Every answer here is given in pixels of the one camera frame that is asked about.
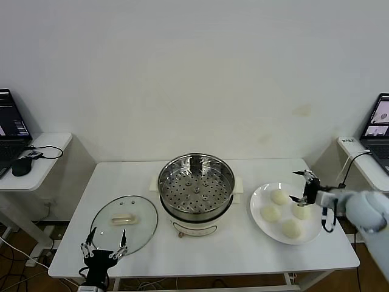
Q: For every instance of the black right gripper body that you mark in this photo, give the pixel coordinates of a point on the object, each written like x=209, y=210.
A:
x=311, y=193

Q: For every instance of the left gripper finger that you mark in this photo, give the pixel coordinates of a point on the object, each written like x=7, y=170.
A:
x=91, y=237
x=123, y=238

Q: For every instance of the white steamed baozi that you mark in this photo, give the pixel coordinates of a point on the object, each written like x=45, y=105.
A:
x=271, y=214
x=291, y=229
x=301, y=213
x=279, y=197

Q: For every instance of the round white plate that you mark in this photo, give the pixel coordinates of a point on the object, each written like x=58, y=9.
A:
x=264, y=194

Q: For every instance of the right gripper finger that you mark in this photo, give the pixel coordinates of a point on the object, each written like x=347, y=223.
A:
x=301, y=201
x=308, y=175

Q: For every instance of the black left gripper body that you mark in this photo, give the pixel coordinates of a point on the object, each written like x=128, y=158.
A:
x=98, y=261

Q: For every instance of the white side table with label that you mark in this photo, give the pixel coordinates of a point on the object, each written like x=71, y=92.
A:
x=364, y=170

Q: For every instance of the white side table with mouse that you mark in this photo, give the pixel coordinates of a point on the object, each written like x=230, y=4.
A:
x=45, y=170

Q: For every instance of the grey laptop with light screen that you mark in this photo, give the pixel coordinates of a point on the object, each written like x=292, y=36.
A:
x=378, y=146

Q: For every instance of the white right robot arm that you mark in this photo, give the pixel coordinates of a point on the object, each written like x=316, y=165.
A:
x=364, y=213

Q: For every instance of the black computer mouse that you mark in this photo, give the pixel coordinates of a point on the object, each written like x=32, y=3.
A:
x=21, y=167

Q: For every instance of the round glass pot lid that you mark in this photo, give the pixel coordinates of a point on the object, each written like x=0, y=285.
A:
x=124, y=225

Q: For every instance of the stainless steel steamer basket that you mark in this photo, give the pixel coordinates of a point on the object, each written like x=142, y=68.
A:
x=197, y=188

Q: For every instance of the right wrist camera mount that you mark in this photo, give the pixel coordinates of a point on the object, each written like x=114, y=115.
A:
x=325, y=197

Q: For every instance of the cream electric cooking pot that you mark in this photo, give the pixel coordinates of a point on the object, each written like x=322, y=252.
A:
x=197, y=226

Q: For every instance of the white wall socket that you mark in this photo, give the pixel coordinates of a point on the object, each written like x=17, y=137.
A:
x=50, y=203

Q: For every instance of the small black usb dongle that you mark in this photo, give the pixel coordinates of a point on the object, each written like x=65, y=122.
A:
x=34, y=154

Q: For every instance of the black laptop with dark screen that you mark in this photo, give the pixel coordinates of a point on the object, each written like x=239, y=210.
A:
x=12, y=121

